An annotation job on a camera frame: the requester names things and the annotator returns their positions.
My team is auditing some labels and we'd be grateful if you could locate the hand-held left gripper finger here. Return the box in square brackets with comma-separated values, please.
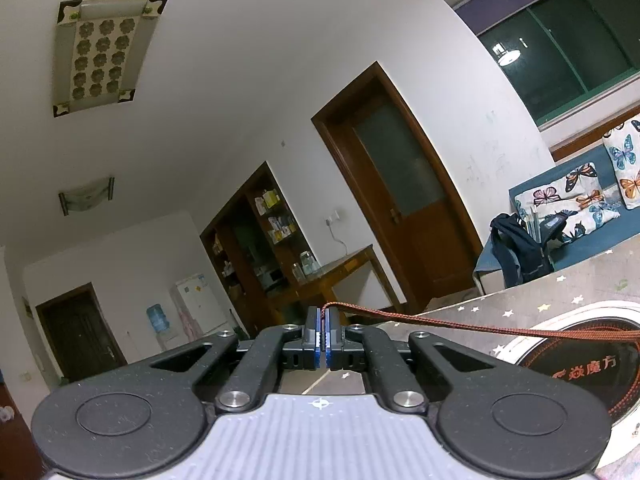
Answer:
[324, 306, 494, 411]
[150, 306, 325, 411]

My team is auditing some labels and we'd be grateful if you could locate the brown woven shoelace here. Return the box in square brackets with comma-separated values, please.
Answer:
[320, 301, 640, 345]

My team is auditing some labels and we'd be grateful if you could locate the wooden side table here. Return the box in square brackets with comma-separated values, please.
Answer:
[267, 244, 401, 331]

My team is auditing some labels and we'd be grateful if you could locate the white refrigerator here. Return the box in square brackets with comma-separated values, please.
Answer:
[170, 272, 233, 341]

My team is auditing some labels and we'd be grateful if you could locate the pink hanging cloth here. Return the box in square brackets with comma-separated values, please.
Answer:
[176, 310, 203, 338]

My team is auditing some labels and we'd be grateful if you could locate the wooden shelf cabinet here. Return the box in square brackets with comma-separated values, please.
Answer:
[200, 161, 326, 333]

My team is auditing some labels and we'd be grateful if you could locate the wooden door with glass pane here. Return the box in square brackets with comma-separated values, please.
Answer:
[311, 61, 483, 311]

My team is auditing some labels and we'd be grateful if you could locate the water dispenser with blue bottle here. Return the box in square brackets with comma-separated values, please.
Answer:
[146, 304, 181, 353]

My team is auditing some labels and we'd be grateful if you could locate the dark blue backpack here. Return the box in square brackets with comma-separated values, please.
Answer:
[487, 212, 553, 288]

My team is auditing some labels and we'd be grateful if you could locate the grey star-printed tablecloth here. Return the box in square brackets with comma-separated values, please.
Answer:
[300, 240, 640, 480]

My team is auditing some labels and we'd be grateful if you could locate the dark wooden entrance door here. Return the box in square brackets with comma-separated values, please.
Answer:
[35, 282, 128, 383]

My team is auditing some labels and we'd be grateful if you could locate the round black induction cooktop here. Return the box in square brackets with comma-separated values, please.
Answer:
[527, 330, 640, 418]

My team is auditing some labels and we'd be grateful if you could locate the dark bag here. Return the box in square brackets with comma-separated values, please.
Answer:
[542, 212, 571, 248]

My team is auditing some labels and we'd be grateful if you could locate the small glass ceiling lamp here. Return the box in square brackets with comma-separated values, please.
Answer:
[58, 176, 115, 216]

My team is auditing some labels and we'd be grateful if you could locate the blue sofa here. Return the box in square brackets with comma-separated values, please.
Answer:
[472, 115, 640, 293]

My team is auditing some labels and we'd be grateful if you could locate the large butterfly print cushion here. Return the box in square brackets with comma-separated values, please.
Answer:
[602, 114, 640, 211]

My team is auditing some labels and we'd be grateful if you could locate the rectangular flower-pattern ceiling lamp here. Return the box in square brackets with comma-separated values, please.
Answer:
[52, 0, 169, 118]

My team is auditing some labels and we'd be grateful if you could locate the green-framed window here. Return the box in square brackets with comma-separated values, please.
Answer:
[452, 0, 640, 133]

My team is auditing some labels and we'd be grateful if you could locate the white power cable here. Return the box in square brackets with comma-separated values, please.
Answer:
[327, 222, 351, 253]

